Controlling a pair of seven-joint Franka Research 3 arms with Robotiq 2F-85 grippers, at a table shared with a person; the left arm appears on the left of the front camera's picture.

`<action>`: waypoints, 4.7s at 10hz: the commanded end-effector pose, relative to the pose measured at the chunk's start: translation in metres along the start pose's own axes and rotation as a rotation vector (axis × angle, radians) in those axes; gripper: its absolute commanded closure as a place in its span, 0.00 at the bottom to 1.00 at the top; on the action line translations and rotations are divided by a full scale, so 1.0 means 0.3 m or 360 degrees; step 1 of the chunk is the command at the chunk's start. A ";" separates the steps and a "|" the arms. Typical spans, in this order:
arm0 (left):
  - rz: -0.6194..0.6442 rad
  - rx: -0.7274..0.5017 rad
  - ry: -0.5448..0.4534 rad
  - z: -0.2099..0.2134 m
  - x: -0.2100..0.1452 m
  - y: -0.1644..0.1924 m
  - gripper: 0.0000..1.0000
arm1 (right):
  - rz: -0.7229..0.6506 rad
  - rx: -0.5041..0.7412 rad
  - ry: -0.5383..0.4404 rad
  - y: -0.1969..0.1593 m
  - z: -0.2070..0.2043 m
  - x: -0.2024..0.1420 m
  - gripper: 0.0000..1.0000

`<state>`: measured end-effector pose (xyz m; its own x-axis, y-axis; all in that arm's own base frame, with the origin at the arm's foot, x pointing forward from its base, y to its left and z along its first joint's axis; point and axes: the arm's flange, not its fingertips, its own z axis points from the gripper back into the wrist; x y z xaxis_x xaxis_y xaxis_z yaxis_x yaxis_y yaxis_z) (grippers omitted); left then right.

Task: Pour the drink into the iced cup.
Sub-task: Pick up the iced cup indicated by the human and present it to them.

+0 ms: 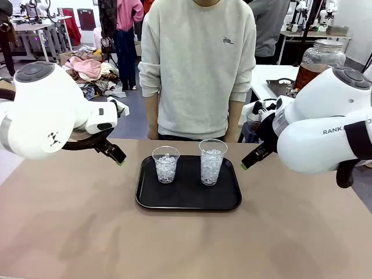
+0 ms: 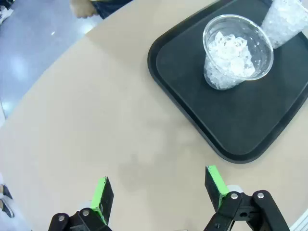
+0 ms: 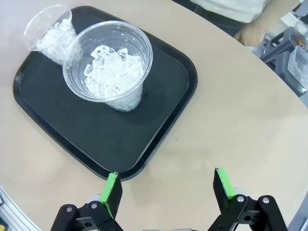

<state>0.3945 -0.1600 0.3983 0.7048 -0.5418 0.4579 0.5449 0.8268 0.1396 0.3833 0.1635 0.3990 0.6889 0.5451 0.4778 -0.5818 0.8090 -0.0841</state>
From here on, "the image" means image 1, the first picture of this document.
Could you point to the pile of mixed clothes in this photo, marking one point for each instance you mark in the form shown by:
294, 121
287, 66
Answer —
90, 69

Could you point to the black stand pole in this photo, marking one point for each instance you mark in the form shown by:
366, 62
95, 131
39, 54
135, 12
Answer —
308, 29

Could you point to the glass tea dispenser jar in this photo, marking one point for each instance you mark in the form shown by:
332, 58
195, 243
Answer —
319, 59

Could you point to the grey background desk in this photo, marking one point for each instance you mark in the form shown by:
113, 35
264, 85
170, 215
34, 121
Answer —
32, 27

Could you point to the short clear cup with ice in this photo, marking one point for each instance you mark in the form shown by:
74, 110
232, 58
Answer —
165, 168

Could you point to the person's left forearm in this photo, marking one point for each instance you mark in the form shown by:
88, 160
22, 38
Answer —
234, 116

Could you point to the glass bowl with brown liquid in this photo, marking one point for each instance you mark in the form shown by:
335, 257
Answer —
253, 122

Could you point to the person's right forearm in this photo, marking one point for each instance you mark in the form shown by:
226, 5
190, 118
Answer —
151, 112

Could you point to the hanging blue trousers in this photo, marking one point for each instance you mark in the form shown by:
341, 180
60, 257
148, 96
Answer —
125, 58

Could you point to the background person brown jacket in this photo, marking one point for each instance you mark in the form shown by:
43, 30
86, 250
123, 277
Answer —
7, 35

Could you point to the person in grey sweatshirt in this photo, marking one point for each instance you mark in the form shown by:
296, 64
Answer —
197, 72

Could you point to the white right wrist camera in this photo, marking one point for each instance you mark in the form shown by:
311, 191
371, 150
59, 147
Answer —
266, 106

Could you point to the maroon board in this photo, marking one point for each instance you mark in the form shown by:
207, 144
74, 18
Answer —
86, 19

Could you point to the black plastic serving tray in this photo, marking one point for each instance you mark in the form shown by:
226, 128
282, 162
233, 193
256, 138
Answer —
186, 194

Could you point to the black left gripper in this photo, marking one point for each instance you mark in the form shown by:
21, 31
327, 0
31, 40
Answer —
102, 146

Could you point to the person's left hand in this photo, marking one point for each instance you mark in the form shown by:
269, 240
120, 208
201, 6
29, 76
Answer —
231, 135

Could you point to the metal basin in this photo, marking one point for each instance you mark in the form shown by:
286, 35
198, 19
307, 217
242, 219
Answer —
337, 30

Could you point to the background person dark grey top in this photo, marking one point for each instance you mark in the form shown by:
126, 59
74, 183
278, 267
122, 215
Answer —
268, 29

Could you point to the hanging dark patterned garment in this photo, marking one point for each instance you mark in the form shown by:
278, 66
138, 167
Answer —
107, 17

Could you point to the hanging red garment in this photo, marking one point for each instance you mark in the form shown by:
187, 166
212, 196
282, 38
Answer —
72, 26

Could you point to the person's right hand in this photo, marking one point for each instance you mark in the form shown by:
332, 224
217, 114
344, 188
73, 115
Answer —
153, 133

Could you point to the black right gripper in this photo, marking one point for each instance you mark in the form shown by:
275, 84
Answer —
267, 130

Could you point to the wooden background table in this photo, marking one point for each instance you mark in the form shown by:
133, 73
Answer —
316, 34

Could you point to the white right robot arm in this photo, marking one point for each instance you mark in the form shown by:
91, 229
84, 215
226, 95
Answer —
319, 116

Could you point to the tall clear cup with ice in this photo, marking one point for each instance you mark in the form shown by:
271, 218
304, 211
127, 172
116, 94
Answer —
211, 165

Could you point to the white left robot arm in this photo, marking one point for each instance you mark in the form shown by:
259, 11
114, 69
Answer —
43, 116

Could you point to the cardboard box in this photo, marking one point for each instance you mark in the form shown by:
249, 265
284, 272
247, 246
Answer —
65, 58

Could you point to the metal tray under dispenser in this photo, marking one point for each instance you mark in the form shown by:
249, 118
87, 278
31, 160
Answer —
279, 85

